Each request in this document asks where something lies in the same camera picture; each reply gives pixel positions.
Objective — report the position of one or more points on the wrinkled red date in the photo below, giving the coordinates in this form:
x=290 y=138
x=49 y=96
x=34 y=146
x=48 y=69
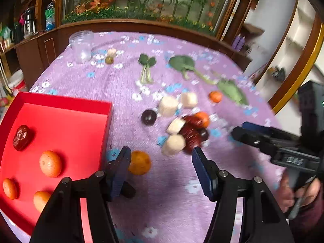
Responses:
x=190 y=138
x=22 y=137
x=191 y=121

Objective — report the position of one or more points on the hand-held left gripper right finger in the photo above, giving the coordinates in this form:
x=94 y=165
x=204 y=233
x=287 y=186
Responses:
x=202 y=176

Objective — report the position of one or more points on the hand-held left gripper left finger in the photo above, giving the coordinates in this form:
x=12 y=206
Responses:
x=118 y=174

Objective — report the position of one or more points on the steel thermos flask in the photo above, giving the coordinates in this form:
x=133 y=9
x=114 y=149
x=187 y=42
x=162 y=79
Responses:
x=29 y=21

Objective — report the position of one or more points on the person's right forearm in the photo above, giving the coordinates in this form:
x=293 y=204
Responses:
x=308 y=222

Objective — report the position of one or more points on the white plastic bucket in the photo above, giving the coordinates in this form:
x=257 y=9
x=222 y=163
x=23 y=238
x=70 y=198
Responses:
x=17 y=81

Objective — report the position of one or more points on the small leafy green vegetable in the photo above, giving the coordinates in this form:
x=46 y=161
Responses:
x=146 y=62

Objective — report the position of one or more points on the small white food piece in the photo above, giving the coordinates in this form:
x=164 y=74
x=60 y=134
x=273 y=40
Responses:
x=111 y=52

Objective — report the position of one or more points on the green label plastic bottle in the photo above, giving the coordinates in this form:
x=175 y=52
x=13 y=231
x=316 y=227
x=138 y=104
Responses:
x=50 y=16

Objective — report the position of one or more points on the clear plastic cup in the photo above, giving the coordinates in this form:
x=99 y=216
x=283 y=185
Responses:
x=81 y=46

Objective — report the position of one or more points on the broad leafy green vegetable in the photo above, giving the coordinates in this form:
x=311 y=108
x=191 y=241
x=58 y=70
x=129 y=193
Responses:
x=183 y=63

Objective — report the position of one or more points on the artificial plant display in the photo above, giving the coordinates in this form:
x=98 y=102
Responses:
x=151 y=2

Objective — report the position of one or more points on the green packet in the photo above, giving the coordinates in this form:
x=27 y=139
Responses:
x=5 y=35

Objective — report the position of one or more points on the red box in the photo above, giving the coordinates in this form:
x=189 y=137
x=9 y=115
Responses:
x=63 y=131

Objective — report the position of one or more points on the purple floral tablecloth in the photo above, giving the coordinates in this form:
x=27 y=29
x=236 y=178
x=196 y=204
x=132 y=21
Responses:
x=121 y=88

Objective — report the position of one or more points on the pale leafy green vegetable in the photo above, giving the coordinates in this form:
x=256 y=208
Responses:
x=232 y=91

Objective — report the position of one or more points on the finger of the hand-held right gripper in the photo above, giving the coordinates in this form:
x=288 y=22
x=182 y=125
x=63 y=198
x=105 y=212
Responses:
x=253 y=126
x=245 y=135

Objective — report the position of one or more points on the black container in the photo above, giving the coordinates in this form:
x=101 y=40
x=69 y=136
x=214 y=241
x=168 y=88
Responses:
x=16 y=33

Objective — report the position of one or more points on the person's right hand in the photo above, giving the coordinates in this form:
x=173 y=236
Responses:
x=286 y=195

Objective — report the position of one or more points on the purple bottles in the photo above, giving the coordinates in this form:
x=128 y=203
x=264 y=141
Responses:
x=238 y=42

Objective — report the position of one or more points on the small green olive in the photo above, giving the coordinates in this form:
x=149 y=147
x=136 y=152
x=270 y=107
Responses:
x=109 y=60

